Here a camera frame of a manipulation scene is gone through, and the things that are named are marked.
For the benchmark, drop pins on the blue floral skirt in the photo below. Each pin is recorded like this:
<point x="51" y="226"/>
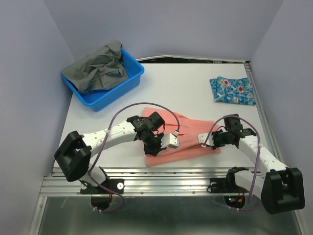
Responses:
<point x="235" y="91"/>

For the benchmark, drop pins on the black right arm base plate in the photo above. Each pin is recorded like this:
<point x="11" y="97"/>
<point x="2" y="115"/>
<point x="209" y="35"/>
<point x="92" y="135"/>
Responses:
<point x="235" y="196"/>

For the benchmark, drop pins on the pink skirt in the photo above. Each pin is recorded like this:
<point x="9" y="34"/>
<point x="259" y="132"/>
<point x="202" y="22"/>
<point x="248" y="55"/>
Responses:
<point x="189" y="146"/>

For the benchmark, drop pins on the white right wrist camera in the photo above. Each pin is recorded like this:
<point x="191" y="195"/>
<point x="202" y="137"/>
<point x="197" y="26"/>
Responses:
<point x="206" y="139"/>

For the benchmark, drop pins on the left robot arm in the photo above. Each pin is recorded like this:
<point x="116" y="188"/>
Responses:
<point x="75" y="152"/>

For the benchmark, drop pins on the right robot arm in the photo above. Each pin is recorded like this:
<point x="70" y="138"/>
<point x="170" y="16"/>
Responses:
<point x="279" y="187"/>

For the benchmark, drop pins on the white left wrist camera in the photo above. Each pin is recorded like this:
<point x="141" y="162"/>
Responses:
<point x="169" y="141"/>

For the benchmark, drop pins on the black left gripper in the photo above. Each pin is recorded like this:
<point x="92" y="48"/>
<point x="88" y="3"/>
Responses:
<point x="154" y="151"/>

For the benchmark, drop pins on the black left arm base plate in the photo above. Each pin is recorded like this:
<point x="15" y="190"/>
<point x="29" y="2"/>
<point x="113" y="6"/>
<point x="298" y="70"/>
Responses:
<point x="107" y="197"/>

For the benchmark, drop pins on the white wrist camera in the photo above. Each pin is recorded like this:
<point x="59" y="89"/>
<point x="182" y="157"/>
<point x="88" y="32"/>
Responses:
<point x="206" y="139"/>
<point x="169" y="141"/>

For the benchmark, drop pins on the blue plastic bin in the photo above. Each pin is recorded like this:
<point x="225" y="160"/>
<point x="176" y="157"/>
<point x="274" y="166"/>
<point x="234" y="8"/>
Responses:
<point x="98" y="100"/>

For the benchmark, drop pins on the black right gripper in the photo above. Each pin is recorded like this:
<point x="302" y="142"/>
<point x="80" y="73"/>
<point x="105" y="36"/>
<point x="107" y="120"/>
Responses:
<point x="216" y="145"/>

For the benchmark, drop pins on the grey skirt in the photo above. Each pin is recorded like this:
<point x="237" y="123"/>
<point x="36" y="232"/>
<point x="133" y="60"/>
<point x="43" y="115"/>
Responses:
<point x="100" y="71"/>

